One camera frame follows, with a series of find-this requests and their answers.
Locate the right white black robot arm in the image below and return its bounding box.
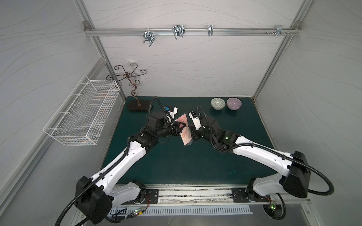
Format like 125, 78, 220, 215
190, 116, 335, 199

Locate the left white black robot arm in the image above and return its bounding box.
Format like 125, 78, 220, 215
55, 112, 187, 226

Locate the brown metal jewelry stand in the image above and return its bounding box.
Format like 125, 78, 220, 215
107, 63, 150, 112

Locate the green patterned ceramic bowl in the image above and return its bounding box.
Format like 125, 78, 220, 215
211, 98, 226, 110

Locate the purple ceramic bowl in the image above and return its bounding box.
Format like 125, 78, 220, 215
226, 98, 242, 111

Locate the left metal hook clamp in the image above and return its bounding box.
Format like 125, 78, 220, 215
143, 30, 155, 48

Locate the metal hook clamp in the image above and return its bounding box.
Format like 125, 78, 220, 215
143, 30, 155, 48
172, 25, 185, 39

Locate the middle metal hook clamp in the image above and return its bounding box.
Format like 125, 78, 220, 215
172, 25, 185, 39

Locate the white vent strip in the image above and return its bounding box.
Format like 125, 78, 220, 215
108, 204, 253, 217

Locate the small metal clamp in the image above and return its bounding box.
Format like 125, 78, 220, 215
208, 25, 214, 37

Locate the right metal bolt clamp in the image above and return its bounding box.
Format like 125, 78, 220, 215
266, 25, 291, 37

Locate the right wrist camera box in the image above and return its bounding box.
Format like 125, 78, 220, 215
189, 111, 202, 130

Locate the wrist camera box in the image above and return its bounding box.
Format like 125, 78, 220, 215
164, 105, 178, 120
189, 111, 202, 130

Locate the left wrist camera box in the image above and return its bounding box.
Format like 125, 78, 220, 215
164, 105, 178, 120

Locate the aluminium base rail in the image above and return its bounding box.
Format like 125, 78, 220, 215
109, 185, 311, 208

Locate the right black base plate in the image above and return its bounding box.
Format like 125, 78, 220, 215
229, 187, 269, 203

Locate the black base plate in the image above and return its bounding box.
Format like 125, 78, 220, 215
229, 187, 269, 203
122, 188, 159, 205

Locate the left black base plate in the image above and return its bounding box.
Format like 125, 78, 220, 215
122, 188, 159, 205

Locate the white wire basket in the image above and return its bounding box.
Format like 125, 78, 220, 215
42, 75, 120, 146

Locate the aluminium crossbar rail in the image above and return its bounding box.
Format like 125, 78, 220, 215
85, 27, 302, 37

